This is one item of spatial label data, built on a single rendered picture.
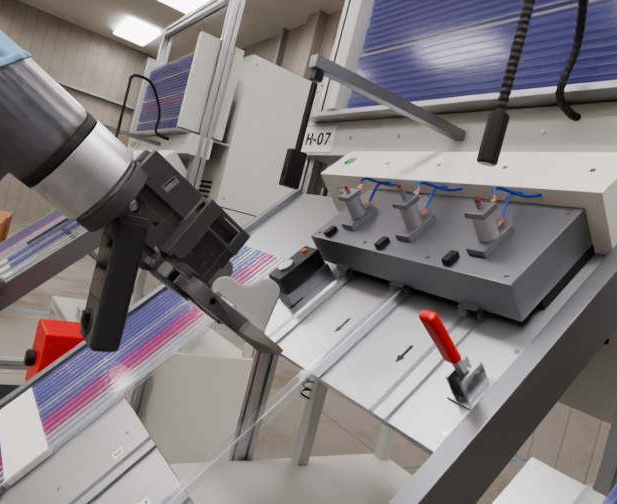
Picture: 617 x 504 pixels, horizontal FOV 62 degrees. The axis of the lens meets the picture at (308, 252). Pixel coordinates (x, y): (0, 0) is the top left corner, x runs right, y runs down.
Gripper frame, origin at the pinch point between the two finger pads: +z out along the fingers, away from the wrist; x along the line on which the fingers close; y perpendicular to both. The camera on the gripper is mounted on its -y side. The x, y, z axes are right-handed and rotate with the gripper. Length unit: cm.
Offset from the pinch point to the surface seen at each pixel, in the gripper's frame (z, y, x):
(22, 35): -101, 233, 1154
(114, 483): 4.2, -21.3, 9.6
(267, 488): 51, -19, 37
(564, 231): 11.4, 27.2, -17.0
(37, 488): 2.1, -29.1, 19.7
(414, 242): 9.6, 21.2, -1.8
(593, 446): 327, 91, 101
